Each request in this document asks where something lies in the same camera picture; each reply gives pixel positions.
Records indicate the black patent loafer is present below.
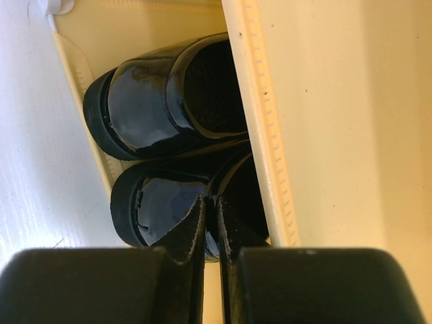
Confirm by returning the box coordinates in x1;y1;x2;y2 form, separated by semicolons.
82;32;248;161
110;144;269;248

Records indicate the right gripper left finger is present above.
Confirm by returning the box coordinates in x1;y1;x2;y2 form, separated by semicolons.
1;196;206;323

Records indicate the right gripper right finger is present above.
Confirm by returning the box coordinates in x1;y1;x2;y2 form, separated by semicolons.
217;200;425;323

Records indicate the yellow plastic shoe cabinet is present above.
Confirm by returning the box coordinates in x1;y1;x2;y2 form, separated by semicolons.
43;0;432;250

